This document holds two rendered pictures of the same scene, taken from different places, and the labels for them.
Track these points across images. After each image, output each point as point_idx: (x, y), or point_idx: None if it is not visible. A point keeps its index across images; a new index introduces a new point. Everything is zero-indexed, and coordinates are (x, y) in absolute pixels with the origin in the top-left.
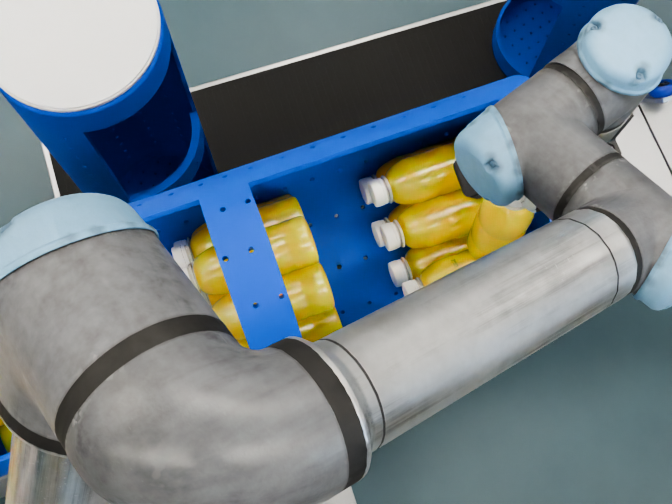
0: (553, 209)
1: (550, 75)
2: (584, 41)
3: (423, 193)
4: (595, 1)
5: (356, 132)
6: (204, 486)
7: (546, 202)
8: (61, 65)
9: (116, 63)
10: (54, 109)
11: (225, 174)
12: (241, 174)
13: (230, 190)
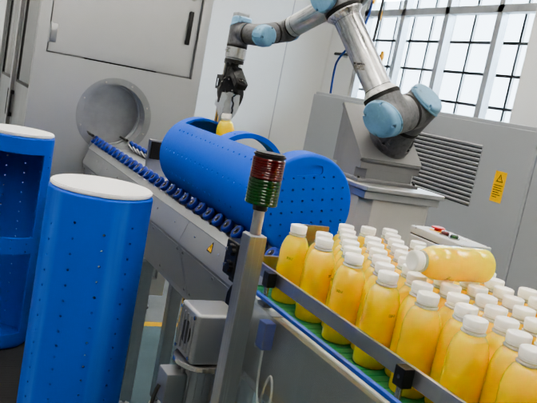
0: (280, 31)
1: (248, 24)
2: (242, 17)
3: None
4: (39, 238)
5: (193, 136)
6: None
7: (278, 31)
8: (126, 189)
9: (127, 184)
10: (151, 194)
11: (212, 145)
12: (214, 140)
13: (224, 136)
